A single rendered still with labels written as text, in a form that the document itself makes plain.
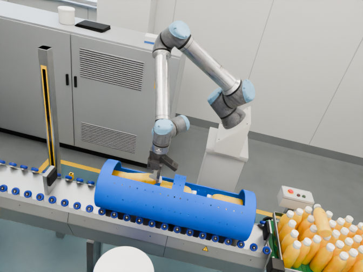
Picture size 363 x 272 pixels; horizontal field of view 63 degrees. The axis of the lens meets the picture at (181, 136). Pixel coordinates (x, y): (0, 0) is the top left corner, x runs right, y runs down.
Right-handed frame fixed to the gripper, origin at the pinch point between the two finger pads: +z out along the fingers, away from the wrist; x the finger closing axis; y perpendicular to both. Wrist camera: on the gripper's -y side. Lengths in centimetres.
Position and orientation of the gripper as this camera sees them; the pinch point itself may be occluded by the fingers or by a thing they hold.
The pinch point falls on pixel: (159, 179)
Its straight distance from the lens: 167.7
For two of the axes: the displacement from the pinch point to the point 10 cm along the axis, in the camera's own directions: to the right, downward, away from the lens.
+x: -1.4, 5.2, -8.4
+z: -1.7, 8.2, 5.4
